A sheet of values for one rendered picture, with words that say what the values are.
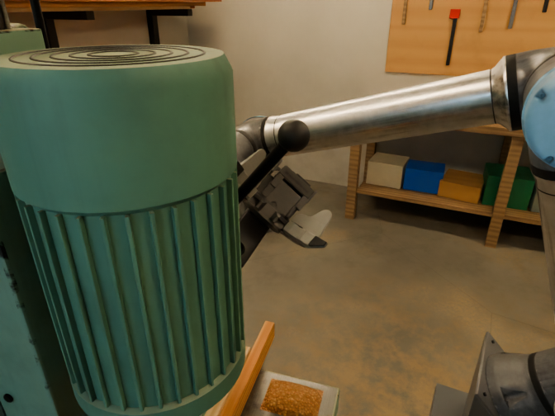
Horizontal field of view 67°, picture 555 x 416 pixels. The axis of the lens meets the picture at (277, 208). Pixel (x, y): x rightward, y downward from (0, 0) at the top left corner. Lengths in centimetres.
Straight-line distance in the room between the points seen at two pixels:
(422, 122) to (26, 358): 63
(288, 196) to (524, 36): 304
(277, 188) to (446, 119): 30
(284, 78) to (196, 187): 363
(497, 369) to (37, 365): 91
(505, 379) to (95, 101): 98
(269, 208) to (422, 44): 304
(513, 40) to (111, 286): 336
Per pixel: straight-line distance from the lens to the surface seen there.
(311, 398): 81
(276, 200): 60
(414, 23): 355
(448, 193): 330
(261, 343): 86
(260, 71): 401
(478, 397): 105
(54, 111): 28
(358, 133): 78
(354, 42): 367
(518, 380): 108
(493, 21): 351
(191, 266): 33
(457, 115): 74
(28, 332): 45
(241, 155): 81
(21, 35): 43
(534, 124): 57
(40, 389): 51
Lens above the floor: 154
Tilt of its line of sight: 26 degrees down
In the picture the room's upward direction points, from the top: straight up
